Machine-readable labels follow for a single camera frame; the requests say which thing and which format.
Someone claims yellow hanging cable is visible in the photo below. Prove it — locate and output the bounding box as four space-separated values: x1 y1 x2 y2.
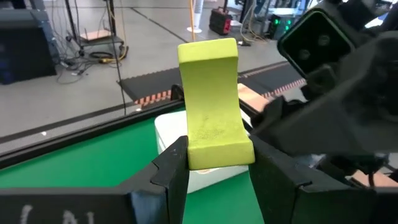
188 0 197 43

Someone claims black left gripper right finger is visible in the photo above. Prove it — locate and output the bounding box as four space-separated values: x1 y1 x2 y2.
248 134 312 224

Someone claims white floor stand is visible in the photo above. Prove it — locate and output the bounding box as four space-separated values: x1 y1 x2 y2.
186 0 205 34

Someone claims yellow-green arch block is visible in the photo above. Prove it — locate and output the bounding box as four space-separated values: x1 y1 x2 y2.
177 37 256 171

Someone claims computer with green lights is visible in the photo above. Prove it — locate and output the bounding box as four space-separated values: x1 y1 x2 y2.
267 12 295 40

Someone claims black table frame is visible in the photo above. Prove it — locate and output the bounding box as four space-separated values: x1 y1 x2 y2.
0 83 268 171

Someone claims black cart with wooden shelf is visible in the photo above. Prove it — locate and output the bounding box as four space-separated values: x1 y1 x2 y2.
63 0 126 57

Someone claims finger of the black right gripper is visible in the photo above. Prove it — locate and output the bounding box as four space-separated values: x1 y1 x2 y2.
251 30 398 157

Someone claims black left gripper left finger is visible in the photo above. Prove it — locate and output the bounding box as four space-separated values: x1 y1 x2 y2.
123 135 190 224

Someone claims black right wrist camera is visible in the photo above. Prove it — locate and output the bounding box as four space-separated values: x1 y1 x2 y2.
276 7 357 80

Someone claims coiled black floor cable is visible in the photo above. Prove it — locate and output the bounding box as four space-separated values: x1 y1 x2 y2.
55 46 130 85

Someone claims black hanging cable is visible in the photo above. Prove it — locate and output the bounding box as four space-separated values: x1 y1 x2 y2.
105 0 127 116

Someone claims black hazard-striped floor mat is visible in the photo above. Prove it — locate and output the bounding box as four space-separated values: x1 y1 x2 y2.
117 60 308 108

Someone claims red and black case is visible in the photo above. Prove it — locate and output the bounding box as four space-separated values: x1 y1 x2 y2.
208 6 233 35

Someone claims black cabinet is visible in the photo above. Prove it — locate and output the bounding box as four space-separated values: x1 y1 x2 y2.
0 7 58 85

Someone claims white plastic bin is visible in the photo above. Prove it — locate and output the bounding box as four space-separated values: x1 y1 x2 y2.
154 109 253 194

